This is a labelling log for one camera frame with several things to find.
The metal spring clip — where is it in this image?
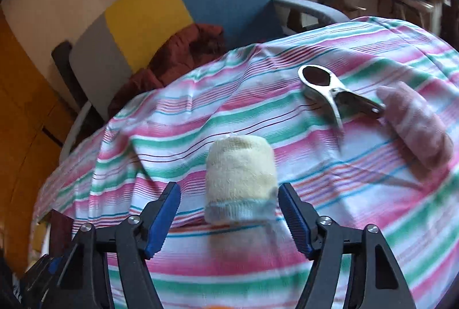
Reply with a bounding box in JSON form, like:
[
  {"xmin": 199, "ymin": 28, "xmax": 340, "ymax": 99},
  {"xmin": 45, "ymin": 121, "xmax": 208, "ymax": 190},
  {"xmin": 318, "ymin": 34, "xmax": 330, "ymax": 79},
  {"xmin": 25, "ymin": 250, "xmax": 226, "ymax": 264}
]
[{"xmin": 297, "ymin": 64, "xmax": 387, "ymax": 132}]

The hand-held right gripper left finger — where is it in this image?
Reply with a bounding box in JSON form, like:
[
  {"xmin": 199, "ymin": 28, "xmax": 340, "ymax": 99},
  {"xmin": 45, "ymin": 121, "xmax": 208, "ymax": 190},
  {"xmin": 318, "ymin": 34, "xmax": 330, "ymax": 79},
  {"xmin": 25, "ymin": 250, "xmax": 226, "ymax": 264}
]
[{"xmin": 43, "ymin": 182, "xmax": 181, "ymax": 309}]

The cream sock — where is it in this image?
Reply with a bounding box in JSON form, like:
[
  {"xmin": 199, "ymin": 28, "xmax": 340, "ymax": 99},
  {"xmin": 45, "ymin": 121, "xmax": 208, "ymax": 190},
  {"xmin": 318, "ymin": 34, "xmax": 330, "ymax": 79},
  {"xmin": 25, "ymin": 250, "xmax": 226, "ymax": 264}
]
[{"xmin": 204, "ymin": 135, "xmax": 279, "ymax": 225}]

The striped tablecloth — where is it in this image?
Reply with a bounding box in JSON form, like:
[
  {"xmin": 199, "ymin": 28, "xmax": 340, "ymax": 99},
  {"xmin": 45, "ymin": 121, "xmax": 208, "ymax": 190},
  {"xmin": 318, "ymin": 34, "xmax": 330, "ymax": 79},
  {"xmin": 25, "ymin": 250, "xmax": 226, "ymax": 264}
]
[{"xmin": 30, "ymin": 16, "xmax": 459, "ymax": 309}]

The maroon cloth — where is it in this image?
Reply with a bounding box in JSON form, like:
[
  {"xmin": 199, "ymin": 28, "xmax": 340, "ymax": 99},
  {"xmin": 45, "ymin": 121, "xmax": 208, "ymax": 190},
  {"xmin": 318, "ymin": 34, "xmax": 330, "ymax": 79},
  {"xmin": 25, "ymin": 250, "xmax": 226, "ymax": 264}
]
[{"xmin": 108, "ymin": 24, "xmax": 228, "ymax": 120}]

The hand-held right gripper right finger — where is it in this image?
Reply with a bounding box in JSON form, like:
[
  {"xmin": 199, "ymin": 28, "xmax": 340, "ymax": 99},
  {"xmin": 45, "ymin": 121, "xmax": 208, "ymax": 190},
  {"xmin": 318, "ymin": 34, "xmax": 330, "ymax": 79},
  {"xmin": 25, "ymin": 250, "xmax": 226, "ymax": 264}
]
[{"xmin": 278, "ymin": 183, "xmax": 418, "ymax": 309}]

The wooden wardrobe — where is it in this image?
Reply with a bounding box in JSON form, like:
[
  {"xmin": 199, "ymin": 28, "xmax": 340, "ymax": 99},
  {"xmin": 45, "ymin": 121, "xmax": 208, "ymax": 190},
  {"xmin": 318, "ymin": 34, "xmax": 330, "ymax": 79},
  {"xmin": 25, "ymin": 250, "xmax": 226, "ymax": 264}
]
[{"xmin": 0, "ymin": 8, "xmax": 79, "ymax": 277}]

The pink rolled sock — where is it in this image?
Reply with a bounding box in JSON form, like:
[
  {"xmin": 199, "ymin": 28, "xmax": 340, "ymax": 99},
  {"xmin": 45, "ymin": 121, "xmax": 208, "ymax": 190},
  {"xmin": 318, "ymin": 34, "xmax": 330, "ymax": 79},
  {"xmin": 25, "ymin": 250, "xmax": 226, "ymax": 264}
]
[{"xmin": 376, "ymin": 81, "xmax": 455, "ymax": 171}]

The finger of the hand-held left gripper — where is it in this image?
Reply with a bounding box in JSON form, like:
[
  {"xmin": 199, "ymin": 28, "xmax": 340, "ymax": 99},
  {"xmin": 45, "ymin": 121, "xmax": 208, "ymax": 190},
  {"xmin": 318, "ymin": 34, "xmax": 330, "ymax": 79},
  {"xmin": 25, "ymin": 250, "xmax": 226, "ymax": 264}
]
[{"xmin": 48, "ymin": 256, "xmax": 64, "ymax": 274}]

